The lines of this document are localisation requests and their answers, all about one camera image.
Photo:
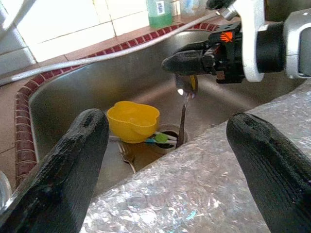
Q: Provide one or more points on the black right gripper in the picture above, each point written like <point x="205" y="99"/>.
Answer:
<point x="226" y="58"/>

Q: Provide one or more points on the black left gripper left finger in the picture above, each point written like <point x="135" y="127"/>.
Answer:
<point x="60" y="182"/>

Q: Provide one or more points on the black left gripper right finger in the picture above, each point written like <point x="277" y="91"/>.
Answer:
<point x="279" y="182"/>

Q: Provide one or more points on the metal spoon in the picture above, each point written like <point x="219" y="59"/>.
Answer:
<point x="182" y="83"/>

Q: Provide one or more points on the yellow plastic bowl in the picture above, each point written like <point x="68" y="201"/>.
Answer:
<point x="126" y="131"/>

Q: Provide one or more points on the clear plastic cup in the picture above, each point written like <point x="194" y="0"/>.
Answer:
<point x="192" y="6"/>

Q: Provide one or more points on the clear bottle green liquid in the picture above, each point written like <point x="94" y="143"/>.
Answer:
<point x="159" y="17"/>

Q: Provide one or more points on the shallow steel bowl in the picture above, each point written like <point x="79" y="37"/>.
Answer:
<point x="3" y="191"/>

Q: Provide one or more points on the metal fork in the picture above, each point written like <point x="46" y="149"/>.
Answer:
<point x="128" y="159"/>

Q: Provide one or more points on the green white toothbrush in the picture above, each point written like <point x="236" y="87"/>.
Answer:
<point x="160" y="138"/>

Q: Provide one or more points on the clear bubble wrap sheet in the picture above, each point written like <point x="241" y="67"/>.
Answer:
<point x="182" y="189"/>

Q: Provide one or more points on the stainless steel sink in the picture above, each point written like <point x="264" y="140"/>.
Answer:
<point x="97" y="85"/>

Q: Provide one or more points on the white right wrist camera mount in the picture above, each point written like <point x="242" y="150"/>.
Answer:
<point x="250" y="48"/>

